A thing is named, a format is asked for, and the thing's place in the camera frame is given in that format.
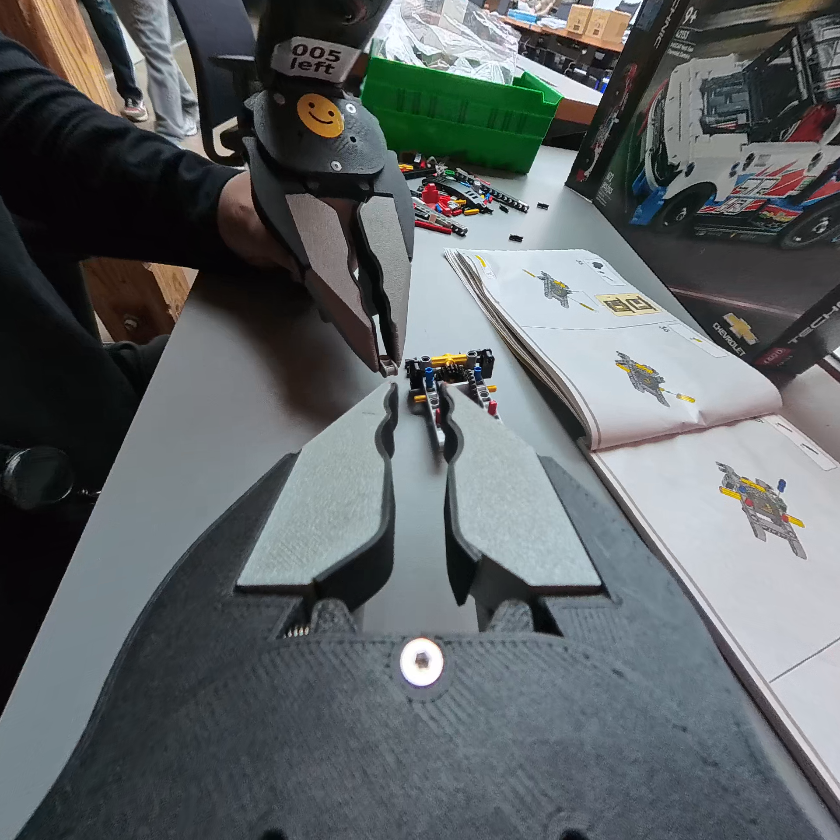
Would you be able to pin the person's left forearm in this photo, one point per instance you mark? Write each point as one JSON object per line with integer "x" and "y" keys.
{"x": 98, "y": 144}

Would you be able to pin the black chair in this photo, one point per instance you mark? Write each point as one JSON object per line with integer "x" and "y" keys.
{"x": 216, "y": 26}

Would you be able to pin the open lego instruction booklet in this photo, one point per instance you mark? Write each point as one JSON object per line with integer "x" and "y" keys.
{"x": 656, "y": 367}

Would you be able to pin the small grey lego connector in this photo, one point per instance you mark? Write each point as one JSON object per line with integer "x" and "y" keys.
{"x": 388, "y": 364}

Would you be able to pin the white table with wooden edge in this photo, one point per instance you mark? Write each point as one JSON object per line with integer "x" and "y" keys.
{"x": 571, "y": 92}

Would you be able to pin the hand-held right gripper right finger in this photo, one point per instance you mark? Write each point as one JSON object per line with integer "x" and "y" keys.
{"x": 518, "y": 518}

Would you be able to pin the pile of loose lego pieces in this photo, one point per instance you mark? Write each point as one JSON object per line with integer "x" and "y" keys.
{"x": 459, "y": 193}

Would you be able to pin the lego set car box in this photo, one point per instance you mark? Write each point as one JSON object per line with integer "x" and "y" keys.
{"x": 722, "y": 164}

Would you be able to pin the cardboard box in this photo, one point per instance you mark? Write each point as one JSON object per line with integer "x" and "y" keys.
{"x": 610, "y": 25}
{"x": 577, "y": 19}

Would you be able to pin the clear plastic bags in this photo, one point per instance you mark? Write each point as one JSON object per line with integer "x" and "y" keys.
{"x": 446, "y": 39}

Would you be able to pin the green plastic bin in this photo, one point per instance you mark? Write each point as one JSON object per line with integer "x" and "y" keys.
{"x": 459, "y": 118}

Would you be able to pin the wooden table leg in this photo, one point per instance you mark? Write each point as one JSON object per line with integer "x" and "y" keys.
{"x": 141, "y": 295}

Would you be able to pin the person's left hand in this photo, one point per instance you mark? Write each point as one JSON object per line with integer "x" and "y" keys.
{"x": 239, "y": 223}

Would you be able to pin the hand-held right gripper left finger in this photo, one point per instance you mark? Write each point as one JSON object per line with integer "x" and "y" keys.
{"x": 321, "y": 518}

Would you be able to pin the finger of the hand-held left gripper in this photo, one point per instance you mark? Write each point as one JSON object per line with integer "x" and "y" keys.
{"x": 321, "y": 249}
{"x": 390, "y": 262}

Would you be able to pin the grey yellow lego assembly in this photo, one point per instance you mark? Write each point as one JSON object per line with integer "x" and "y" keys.
{"x": 453, "y": 367}

